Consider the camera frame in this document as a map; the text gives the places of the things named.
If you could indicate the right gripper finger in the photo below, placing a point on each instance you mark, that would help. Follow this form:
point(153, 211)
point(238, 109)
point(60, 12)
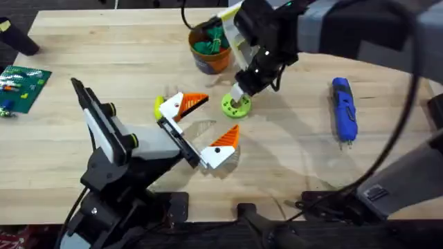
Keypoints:
point(237, 92)

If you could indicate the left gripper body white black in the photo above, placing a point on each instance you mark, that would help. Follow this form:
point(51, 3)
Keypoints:
point(152, 141)

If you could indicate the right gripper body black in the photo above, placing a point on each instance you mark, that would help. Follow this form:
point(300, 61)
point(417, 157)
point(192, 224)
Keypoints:
point(270, 34)

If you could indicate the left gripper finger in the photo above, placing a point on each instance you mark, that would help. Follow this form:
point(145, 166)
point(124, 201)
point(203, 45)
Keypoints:
point(171, 108)
point(217, 155)

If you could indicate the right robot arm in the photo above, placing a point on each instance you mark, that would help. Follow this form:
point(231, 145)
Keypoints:
point(380, 31)

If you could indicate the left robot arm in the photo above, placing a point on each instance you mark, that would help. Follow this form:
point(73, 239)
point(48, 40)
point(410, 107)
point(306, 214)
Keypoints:
point(104, 173)

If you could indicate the blue electric screwdriver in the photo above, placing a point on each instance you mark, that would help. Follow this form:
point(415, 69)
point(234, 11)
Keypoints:
point(344, 110)

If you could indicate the green disc with holes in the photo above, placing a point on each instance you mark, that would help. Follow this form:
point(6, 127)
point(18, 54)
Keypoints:
point(230, 110)

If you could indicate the orange tub with green toys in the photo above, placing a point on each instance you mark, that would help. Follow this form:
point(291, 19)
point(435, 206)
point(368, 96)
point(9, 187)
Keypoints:
point(209, 52)

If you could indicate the green board with toy blocks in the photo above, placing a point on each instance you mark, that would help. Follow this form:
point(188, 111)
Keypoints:
point(22, 88)

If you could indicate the black cylinder with yellow tape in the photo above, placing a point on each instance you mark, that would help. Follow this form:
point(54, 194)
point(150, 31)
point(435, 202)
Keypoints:
point(17, 39)

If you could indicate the black stand post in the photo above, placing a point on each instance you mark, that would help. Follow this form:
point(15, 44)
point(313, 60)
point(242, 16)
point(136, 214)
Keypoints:
point(254, 221)

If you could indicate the black rail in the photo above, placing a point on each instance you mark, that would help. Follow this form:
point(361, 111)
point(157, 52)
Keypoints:
point(346, 238)

